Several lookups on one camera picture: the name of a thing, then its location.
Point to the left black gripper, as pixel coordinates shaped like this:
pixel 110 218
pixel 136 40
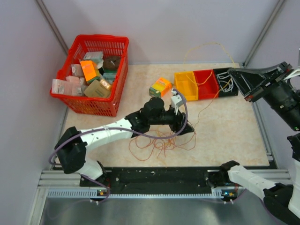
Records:
pixel 178 121

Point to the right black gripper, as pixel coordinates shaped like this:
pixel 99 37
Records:
pixel 247 79

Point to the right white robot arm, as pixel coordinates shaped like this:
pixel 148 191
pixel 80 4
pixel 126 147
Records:
pixel 281 200

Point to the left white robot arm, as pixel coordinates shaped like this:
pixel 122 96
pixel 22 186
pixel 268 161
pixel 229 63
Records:
pixel 73 147

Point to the black plastic bin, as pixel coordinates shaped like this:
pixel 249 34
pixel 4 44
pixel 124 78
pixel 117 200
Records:
pixel 226 85

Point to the red plastic bin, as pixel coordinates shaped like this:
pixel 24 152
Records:
pixel 207 84

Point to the yellow plastic bin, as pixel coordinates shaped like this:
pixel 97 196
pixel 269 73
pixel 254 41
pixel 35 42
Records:
pixel 185 83

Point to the orange green sponge pack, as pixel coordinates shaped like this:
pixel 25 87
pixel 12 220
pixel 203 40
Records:
pixel 160 87

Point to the brown cardboard box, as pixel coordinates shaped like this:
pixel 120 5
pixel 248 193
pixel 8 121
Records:
pixel 97 90

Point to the brown round tape roll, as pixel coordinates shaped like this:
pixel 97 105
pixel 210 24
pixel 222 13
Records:
pixel 111 63

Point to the red plastic shopping basket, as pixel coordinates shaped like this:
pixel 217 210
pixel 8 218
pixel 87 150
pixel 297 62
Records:
pixel 110 45

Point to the orange box in basket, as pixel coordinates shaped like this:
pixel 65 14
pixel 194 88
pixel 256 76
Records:
pixel 90 70

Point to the teal white box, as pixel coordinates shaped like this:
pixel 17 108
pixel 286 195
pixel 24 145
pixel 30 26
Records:
pixel 94 56

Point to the pink clear box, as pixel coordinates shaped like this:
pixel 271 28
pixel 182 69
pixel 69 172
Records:
pixel 66 88

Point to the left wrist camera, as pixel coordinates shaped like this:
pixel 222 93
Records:
pixel 176 101

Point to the grey cable duct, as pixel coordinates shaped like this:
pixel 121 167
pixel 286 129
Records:
pixel 93 193

